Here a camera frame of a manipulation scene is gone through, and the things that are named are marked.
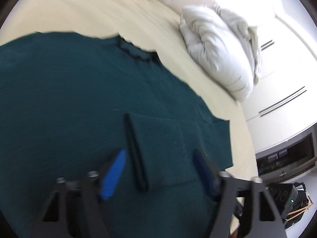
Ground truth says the dark green knit sweater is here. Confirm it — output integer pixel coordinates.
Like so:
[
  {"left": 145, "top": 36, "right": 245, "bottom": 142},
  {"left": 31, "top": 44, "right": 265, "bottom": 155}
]
[{"left": 1, "top": 32, "right": 233, "bottom": 237}]

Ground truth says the grey tv cabinet shelf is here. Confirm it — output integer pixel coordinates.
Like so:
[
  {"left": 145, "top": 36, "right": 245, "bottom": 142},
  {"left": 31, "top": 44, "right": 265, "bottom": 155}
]
[{"left": 256, "top": 128, "right": 316, "bottom": 184}]

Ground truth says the white folded duvet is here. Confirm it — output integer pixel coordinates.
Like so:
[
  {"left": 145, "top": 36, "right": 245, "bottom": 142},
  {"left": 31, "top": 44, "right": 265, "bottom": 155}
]
[{"left": 179, "top": 4, "right": 261, "bottom": 102}]

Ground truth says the beige bed mattress sheet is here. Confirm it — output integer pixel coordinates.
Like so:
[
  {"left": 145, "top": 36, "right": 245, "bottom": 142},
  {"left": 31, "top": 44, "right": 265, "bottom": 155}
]
[{"left": 1, "top": 0, "right": 257, "bottom": 179}]

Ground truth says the black box with cables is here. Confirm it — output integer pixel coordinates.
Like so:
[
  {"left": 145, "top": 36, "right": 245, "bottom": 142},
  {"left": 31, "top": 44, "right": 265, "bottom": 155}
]
[{"left": 268, "top": 182, "right": 314, "bottom": 229}]

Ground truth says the white wardrobe with black handles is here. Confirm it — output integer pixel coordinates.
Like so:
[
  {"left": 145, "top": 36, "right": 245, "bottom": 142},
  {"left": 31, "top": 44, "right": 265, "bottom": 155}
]
[{"left": 242, "top": 15, "right": 316, "bottom": 153}]

